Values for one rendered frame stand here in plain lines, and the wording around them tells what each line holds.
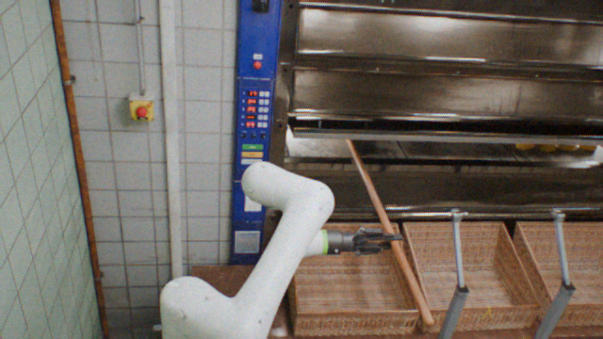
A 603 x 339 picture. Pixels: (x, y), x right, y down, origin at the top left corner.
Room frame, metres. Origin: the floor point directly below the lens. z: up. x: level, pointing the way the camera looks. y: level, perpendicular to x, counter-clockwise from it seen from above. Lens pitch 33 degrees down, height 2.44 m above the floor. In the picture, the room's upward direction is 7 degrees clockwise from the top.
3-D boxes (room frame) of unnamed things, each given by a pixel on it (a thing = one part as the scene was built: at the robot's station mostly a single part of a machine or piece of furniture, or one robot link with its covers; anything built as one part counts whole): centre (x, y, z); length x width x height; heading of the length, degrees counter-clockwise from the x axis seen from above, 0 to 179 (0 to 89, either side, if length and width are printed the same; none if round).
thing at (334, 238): (1.48, -0.15, 1.19); 0.12 x 0.06 x 0.09; 12
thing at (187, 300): (0.92, 0.24, 1.36); 0.16 x 0.13 x 0.19; 67
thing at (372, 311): (1.81, -0.28, 0.72); 0.56 x 0.49 x 0.28; 100
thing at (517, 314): (1.92, -0.86, 0.72); 0.56 x 0.49 x 0.28; 102
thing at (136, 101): (1.86, 0.67, 1.46); 0.10 x 0.07 x 0.10; 101
